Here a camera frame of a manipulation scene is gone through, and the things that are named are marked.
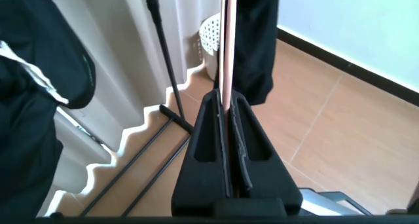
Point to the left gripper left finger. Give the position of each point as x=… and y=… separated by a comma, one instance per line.
x=196, y=184

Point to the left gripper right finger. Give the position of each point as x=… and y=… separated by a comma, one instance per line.
x=271, y=184

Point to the black mesh sleeveless shirt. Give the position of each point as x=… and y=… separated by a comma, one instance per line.
x=255, y=53

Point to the pink clothes hanger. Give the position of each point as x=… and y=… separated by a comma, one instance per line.
x=228, y=37

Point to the black shorts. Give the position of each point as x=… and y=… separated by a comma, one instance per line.
x=26, y=135

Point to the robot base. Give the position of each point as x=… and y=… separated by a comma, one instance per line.
x=324, y=202

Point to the black clothes rack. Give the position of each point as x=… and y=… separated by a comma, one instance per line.
x=165, y=53

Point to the white laundry basket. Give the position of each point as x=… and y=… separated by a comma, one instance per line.
x=209, y=34

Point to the beige curtain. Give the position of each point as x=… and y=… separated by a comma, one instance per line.
x=131, y=53

